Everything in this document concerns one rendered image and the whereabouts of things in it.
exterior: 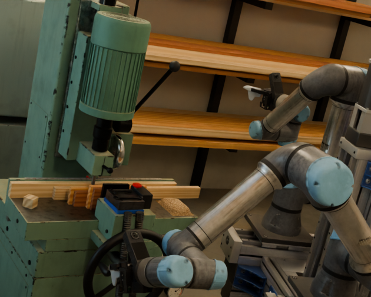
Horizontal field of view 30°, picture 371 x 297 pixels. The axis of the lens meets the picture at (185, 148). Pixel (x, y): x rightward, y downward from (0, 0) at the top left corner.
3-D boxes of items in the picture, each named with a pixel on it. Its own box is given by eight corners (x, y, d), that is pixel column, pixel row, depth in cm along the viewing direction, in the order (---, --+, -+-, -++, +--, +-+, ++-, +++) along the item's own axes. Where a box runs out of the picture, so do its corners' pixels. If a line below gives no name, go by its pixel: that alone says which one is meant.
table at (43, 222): (33, 256, 195) (36, 237, 194) (2, 211, 220) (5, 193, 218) (210, 246, 228) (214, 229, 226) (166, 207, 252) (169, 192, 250)
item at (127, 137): (105, 165, 245) (111, 133, 242) (97, 158, 251) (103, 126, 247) (129, 165, 250) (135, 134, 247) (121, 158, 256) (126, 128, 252)
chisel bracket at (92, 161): (90, 180, 221) (95, 155, 218) (74, 164, 232) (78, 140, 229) (111, 180, 225) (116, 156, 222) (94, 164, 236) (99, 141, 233)
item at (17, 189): (9, 198, 215) (11, 183, 214) (7, 195, 217) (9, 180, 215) (174, 196, 247) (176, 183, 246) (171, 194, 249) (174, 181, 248)
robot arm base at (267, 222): (291, 221, 272) (298, 198, 269) (305, 238, 258) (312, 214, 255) (256, 217, 268) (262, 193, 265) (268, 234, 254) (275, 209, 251)
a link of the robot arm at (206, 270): (212, 248, 181) (176, 244, 175) (234, 269, 172) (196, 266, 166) (203, 274, 183) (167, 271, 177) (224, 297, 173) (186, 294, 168)
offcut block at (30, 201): (31, 209, 211) (33, 200, 210) (22, 206, 212) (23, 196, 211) (37, 206, 214) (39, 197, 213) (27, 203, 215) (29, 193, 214)
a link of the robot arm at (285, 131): (266, 141, 284) (272, 115, 281) (288, 142, 290) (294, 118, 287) (276, 148, 278) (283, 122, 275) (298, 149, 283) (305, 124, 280)
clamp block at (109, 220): (108, 243, 207) (113, 215, 204) (90, 223, 218) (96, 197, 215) (151, 241, 215) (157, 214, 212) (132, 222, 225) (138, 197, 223)
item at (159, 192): (53, 200, 221) (55, 188, 220) (51, 197, 223) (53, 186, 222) (198, 198, 251) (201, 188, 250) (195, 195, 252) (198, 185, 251)
